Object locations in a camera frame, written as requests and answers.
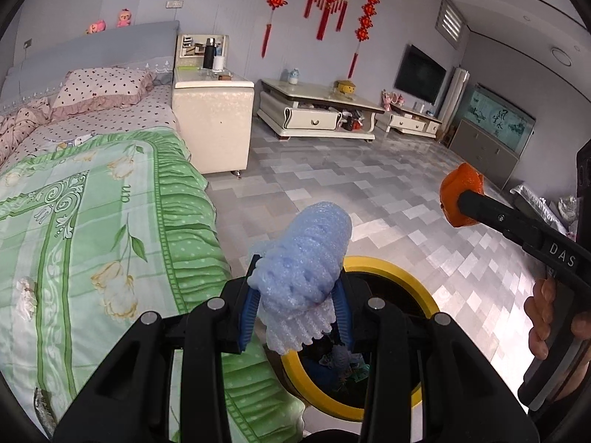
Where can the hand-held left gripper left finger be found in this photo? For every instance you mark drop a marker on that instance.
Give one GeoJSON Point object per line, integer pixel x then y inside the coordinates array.
{"type": "Point", "coordinates": [247, 323]}

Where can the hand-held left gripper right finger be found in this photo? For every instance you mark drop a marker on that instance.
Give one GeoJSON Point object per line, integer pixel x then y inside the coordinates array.
{"type": "Point", "coordinates": [344, 314]}

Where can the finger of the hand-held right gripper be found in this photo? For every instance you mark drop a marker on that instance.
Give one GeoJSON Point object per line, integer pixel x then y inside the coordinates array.
{"type": "Point", "coordinates": [498, 219]}

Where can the orange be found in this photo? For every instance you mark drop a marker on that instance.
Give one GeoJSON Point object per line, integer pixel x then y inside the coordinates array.
{"type": "Point", "coordinates": [450, 198]}

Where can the small purple foam fruit net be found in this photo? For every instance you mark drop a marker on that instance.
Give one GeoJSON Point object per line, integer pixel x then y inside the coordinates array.
{"type": "Point", "coordinates": [304, 258]}

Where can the yellow rimmed black bin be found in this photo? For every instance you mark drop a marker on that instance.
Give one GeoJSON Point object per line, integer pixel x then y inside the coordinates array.
{"type": "Point", "coordinates": [415, 295]}

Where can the person's right hand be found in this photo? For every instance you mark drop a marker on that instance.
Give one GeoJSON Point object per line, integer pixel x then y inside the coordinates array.
{"type": "Point", "coordinates": [540, 314]}

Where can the silver foil bag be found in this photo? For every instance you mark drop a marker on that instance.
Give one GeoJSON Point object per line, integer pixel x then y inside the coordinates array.
{"type": "Point", "coordinates": [538, 205]}

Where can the grey aquarium cabinet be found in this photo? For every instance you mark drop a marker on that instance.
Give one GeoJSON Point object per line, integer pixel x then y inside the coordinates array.
{"type": "Point", "coordinates": [489, 147]}

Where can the cream television stand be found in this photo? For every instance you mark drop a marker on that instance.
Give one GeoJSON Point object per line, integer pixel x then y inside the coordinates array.
{"type": "Point", "coordinates": [411, 124]}

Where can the white standing air conditioner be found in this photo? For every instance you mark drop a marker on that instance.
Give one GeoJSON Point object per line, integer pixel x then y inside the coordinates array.
{"type": "Point", "coordinates": [455, 92]}

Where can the pink toy figure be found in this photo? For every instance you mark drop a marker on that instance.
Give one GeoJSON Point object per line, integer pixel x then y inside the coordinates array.
{"type": "Point", "coordinates": [391, 100]}

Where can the black television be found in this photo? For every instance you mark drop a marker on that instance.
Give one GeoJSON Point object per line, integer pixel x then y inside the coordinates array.
{"type": "Point", "coordinates": [420, 74]}

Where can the round ceiling lamp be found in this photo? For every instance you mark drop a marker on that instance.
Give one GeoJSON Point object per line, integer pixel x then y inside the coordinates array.
{"type": "Point", "coordinates": [559, 56]}

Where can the cream coffee table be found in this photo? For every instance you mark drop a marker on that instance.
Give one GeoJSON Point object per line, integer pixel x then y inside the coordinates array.
{"type": "Point", "coordinates": [314, 122]}

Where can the yellow toy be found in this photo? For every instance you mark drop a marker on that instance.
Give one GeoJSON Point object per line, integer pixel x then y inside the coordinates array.
{"type": "Point", "coordinates": [345, 86]}

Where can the cream bedside cabinet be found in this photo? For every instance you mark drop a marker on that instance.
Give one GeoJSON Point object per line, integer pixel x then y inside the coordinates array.
{"type": "Point", "coordinates": [212, 120]}

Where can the white crumpled tissue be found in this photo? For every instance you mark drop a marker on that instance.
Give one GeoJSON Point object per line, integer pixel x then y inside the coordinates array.
{"type": "Point", "coordinates": [26, 295]}

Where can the baby bottle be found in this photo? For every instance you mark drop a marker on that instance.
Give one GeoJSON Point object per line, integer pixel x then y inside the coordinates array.
{"type": "Point", "coordinates": [293, 76]}

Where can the white cup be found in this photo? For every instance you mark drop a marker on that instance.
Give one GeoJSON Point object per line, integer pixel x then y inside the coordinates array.
{"type": "Point", "coordinates": [219, 63]}

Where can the black thermos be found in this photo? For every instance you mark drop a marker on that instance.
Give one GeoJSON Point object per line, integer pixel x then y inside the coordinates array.
{"type": "Point", "coordinates": [209, 53]}

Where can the pink dotted pillow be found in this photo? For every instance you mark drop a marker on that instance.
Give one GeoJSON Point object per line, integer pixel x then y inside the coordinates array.
{"type": "Point", "coordinates": [101, 85]}

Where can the white desk organizer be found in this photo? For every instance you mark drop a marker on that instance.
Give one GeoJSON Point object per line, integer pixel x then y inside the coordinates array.
{"type": "Point", "coordinates": [191, 46]}

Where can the pink dotted quilt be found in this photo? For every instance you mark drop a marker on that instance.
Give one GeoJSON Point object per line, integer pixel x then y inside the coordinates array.
{"type": "Point", "coordinates": [18, 129]}

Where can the grey padded headboard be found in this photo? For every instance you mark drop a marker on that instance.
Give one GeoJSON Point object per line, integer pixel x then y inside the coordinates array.
{"type": "Point", "coordinates": [92, 50]}

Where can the pink plush toy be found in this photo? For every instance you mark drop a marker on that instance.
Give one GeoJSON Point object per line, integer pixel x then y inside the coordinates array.
{"type": "Point", "coordinates": [123, 17]}
{"type": "Point", "coordinates": [96, 27]}

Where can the wall outlet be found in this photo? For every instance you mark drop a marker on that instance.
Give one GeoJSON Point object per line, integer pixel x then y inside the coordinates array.
{"type": "Point", "coordinates": [173, 4]}

